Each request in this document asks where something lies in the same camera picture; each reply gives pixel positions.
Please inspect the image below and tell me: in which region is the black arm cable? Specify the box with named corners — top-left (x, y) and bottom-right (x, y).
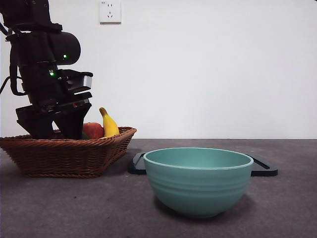
top-left (0, 61), bottom-right (27, 97)

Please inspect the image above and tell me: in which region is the black rectangular tray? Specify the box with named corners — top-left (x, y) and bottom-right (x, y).
top-left (127, 151), bottom-right (278, 177)

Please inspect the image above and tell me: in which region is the red yellow apple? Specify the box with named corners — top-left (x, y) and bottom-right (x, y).
top-left (82, 122), bottom-right (105, 140)

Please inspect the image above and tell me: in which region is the pale grey camera box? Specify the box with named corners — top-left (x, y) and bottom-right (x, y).
top-left (58, 70), bottom-right (94, 92)

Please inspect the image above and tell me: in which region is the teal ribbed bowl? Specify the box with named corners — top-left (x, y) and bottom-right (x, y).
top-left (143, 147), bottom-right (254, 219)

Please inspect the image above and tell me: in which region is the white wall socket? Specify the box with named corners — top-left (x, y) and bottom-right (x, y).
top-left (100, 0), bottom-right (122, 25)

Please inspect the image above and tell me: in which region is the yellow banana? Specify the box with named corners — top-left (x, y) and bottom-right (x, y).
top-left (99, 107), bottom-right (120, 138)

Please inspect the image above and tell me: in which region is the brown wicker basket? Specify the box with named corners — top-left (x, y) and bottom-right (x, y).
top-left (0, 126), bottom-right (138, 179)

